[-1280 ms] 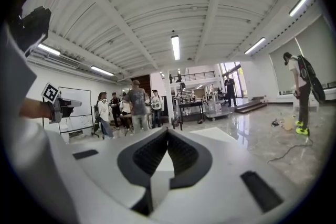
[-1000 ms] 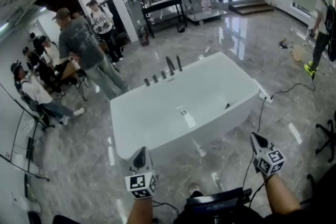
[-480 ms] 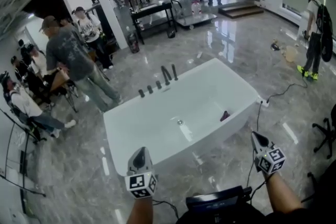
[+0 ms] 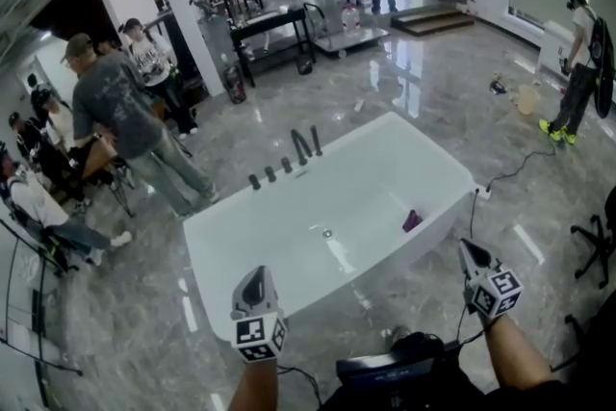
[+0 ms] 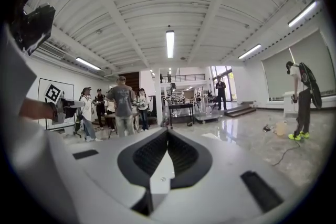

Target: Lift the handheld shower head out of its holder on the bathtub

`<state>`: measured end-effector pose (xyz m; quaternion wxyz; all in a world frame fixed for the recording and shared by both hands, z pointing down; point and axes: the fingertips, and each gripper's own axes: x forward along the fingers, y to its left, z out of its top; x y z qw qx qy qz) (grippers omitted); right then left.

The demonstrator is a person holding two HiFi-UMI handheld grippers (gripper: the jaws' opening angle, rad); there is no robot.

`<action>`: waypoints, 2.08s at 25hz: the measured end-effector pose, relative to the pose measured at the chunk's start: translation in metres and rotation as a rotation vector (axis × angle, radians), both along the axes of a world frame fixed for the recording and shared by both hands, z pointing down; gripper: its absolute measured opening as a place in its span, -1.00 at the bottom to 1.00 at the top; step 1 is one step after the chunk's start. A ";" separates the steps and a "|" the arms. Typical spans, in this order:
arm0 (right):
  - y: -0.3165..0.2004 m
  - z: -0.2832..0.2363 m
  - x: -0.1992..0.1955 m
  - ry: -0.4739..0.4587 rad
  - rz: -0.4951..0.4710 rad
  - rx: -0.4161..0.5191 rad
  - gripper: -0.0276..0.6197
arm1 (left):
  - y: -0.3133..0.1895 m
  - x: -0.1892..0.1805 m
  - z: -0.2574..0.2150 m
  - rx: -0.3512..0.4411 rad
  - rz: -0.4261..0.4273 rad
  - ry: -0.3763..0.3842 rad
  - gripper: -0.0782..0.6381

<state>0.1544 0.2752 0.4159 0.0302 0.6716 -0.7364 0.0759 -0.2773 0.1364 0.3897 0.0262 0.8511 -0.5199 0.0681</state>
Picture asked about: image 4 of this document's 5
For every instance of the white bathtub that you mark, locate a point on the white bathtub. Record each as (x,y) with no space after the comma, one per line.
(337,207)

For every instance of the black chest-mounted device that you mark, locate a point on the black chest-mounted device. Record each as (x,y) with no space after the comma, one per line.
(385,368)

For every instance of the black curved faucet spout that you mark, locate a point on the black curved faucet spout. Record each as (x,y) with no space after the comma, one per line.
(300,146)

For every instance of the black office chair base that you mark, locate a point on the black office chair base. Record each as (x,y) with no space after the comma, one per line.
(599,240)

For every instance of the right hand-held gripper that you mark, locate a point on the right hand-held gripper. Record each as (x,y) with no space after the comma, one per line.
(498,294)

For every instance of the black faucet knob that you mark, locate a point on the black faucet knob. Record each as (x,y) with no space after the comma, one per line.
(287,165)
(270,173)
(253,182)

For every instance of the white radiator cover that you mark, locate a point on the white radiator cover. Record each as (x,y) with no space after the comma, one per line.
(556,48)

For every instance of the white square column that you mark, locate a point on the white square column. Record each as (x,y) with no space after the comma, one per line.
(185,5)

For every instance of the black metal stand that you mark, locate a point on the black metal stand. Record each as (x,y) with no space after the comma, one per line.
(41,303)

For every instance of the white power strip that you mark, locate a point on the white power strip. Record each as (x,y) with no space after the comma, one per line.
(482,193)

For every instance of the wooden step platform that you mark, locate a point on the wooden step platform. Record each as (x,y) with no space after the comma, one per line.
(428,20)

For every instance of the black metal table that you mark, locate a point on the black metal table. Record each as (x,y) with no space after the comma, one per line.
(269,24)

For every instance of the brown folding chair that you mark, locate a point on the brown folding chair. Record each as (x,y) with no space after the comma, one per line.
(103,159)

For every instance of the chrome bathtub drain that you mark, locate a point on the chrome bathtub drain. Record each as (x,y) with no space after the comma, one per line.
(327,234)

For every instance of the person's left forearm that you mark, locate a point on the person's left forearm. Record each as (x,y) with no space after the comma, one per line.
(255,387)

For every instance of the yellow plastic bucket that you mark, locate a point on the yellow plastic bucket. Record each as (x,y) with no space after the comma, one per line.
(527,100)

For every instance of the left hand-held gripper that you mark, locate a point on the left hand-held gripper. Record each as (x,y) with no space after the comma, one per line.
(255,333)

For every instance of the purple cloth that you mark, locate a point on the purple cloth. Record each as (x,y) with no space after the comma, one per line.
(412,221)

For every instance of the person's right forearm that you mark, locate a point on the person's right forearm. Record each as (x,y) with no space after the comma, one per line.
(517,351)

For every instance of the clear water jug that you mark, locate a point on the clear water jug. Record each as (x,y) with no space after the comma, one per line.
(350,19)

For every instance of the small dark floor items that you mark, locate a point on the small dark floor items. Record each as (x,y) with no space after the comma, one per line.
(497,84)

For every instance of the small black bag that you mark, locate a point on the small black bag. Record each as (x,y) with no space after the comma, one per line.
(304,65)

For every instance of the grey platform trolley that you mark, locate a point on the grey platform trolley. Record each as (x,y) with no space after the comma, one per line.
(346,41)

